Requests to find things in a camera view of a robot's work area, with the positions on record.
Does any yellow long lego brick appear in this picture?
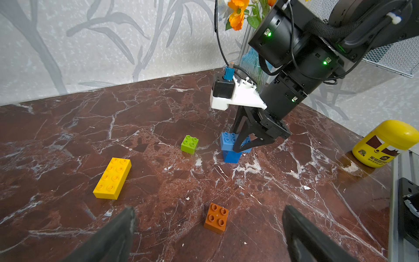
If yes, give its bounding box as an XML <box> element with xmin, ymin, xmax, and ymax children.
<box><xmin>93</xmin><ymin>158</ymin><xmax>132</xmax><ymax>200</ymax></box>

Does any blue glass vase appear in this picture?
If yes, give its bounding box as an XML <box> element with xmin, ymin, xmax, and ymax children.
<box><xmin>240</xmin><ymin>48</ymin><xmax>270</xmax><ymax>93</ymax></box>

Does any yellow bottle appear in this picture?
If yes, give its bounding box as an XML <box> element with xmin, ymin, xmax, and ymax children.
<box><xmin>352</xmin><ymin>120</ymin><xmax>419</xmax><ymax>168</ymax></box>

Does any aluminium front rail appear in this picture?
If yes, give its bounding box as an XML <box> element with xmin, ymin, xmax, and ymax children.
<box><xmin>388</xmin><ymin>151</ymin><xmax>419</xmax><ymax>262</ymax></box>

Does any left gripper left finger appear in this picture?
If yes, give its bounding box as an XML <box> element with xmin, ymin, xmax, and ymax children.
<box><xmin>63</xmin><ymin>207</ymin><xmax>136</xmax><ymax>262</ymax></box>

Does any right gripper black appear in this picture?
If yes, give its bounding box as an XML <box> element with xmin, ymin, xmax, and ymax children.
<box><xmin>231</xmin><ymin>73</ymin><xmax>320</xmax><ymax>153</ymax></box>

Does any green small lego brick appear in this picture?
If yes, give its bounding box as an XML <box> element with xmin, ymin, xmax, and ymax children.
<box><xmin>181</xmin><ymin>135</ymin><xmax>199</xmax><ymax>155</ymax></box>

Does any light blue long lego brick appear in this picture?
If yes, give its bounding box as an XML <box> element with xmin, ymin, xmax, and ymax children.
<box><xmin>220</xmin><ymin>132</ymin><xmax>252</xmax><ymax>153</ymax></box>

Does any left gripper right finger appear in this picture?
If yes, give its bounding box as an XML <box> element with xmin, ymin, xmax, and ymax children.
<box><xmin>282</xmin><ymin>205</ymin><xmax>357</xmax><ymax>262</ymax></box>

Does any orange small lego brick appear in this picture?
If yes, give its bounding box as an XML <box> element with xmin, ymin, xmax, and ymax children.
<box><xmin>204</xmin><ymin>203</ymin><xmax>229</xmax><ymax>235</ymax></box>

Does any dark blue small lego brick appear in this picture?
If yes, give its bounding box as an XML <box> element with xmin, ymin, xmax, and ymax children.
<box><xmin>223</xmin><ymin>151</ymin><xmax>242</xmax><ymax>164</ymax></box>

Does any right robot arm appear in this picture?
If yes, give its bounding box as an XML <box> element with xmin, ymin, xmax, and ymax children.
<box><xmin>231</xmin><ymin>0</ymin><xmax>419</xmax><ymax>152</ymax></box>

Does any orange yellow flower bouquet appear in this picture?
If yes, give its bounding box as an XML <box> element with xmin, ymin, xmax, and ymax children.
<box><xmin>216</xmin><ymin>0</ymin><xmax>277</xmax><ymax>31</ymax></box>

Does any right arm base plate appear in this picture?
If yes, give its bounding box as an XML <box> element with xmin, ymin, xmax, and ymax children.
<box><xmin>398</xmin><ymin>178</ymin><xmax>419</xmax><ymax>248</ymax></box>

